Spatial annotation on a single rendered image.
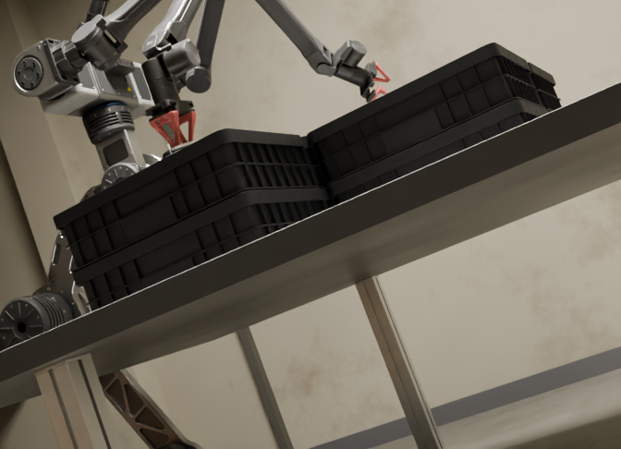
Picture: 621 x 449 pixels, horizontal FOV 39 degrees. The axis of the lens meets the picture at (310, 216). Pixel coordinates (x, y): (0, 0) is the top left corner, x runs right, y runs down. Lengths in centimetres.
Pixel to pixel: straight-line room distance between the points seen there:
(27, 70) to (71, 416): 128
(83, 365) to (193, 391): 302
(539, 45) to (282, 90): 116
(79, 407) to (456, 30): 286
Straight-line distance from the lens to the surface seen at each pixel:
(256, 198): 142
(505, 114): 156
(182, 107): 193
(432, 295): 382
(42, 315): 264
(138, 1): 229
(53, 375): 133
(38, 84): 237
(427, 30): 387
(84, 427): 130
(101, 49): 227
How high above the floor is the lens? 57
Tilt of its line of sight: 7 degrees up
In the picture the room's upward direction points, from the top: 21 degrees counter-clockwise
